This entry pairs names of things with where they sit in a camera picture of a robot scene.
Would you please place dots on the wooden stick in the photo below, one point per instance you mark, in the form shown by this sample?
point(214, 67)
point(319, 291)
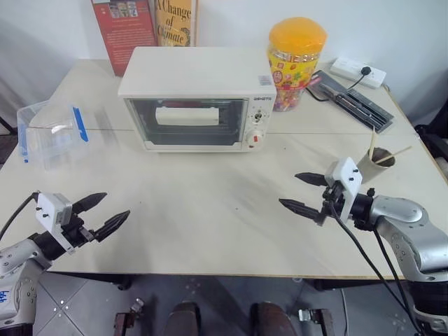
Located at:
point(373, 140)
point(393, 154)

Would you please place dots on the clear plastic container blue clips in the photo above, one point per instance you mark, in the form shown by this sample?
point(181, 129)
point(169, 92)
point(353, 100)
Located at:
point(52, 134)

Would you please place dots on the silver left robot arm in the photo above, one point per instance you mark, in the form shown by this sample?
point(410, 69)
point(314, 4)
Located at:
point(17, 259)

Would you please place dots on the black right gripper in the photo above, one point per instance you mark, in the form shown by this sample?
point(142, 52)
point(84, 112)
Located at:
point(330, 203)

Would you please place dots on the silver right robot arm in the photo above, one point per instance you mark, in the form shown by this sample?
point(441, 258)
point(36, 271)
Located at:
point(406, 224)

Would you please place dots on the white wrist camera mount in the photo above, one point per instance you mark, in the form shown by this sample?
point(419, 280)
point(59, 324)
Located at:
point(52, 213)
point(346, 182)

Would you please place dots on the white power strip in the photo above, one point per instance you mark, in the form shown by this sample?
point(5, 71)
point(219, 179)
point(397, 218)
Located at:
point(353, 70)

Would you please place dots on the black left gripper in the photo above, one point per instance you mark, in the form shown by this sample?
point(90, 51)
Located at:
point(77, 232)

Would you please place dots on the candy jar with orange lid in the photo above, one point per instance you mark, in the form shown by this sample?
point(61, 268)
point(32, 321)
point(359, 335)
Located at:
point(295, 59)

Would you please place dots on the yellow book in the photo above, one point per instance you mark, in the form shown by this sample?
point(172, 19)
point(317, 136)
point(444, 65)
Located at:
point(175, 22)

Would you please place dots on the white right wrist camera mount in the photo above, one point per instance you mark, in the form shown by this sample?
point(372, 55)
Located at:
point(346, 182)

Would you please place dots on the white toaster oven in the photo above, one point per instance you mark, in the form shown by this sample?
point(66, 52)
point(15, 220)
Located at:
point(196, 98)

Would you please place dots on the red book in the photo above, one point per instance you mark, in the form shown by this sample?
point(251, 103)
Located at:
point(122, 31)

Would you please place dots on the paper cup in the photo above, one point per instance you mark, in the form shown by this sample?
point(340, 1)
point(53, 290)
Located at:
point(372, 164)

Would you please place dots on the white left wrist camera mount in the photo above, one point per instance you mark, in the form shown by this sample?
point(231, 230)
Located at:
point(52, 213)

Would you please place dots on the dark rounded robot foot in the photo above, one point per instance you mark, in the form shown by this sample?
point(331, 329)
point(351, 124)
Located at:
point(271, 320)
point(182, 320)

